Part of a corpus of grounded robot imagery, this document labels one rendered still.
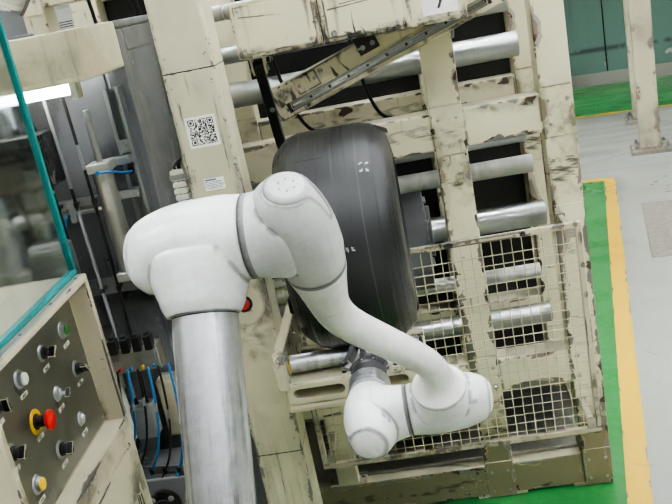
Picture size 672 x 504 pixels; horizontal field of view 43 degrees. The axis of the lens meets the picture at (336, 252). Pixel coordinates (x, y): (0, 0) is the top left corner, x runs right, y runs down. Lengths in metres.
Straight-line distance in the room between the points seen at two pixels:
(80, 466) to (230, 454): 0.80
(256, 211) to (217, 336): 0.19
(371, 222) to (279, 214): 0.73
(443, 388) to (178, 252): 0.60
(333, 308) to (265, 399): 0.95
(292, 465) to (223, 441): 1.15
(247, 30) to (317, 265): 1.14
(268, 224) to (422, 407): 0.58
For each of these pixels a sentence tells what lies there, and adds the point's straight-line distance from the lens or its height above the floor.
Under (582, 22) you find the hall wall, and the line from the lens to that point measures 10.98.
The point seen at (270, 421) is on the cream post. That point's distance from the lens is 2.34.
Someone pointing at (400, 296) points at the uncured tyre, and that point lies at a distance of 1.99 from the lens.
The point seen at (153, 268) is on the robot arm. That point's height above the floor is 1.44.
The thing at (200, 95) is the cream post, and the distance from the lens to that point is 2.08.
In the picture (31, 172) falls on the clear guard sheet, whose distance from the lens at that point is 1.95.
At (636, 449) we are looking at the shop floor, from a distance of 3.35.
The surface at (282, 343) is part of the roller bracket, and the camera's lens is 2.20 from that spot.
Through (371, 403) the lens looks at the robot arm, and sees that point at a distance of 1.68.
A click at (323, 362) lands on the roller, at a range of 2.16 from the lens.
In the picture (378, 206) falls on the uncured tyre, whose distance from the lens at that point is 1.93.
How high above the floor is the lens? 1.79
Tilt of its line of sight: 17 degrees down
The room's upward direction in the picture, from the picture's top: 11 degrees counter-clockwise
